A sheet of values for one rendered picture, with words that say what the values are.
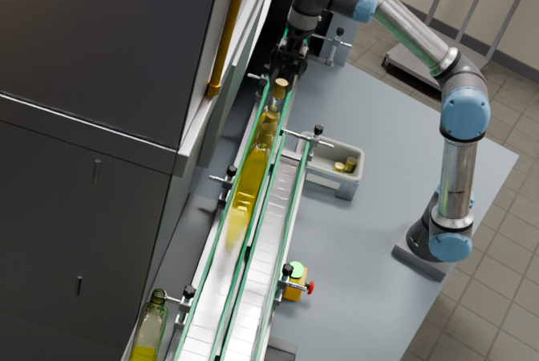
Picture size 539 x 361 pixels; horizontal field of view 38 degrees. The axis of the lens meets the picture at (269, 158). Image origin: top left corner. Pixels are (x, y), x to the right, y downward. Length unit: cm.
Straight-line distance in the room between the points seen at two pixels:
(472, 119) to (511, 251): 203
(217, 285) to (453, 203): 67
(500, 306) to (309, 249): 150
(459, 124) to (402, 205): 70
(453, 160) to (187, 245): 72
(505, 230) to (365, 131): 137
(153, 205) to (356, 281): 88
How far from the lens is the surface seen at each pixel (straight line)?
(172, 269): 198
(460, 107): 197
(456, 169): 209
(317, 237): 238
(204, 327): 189
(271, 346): 196
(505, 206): 421
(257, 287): 200
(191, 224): 210
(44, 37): 146
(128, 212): 164
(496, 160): 306
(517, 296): 375
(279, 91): 208
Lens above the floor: 234
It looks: 38 degrees down
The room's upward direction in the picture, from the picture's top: 19 degrees clockwise
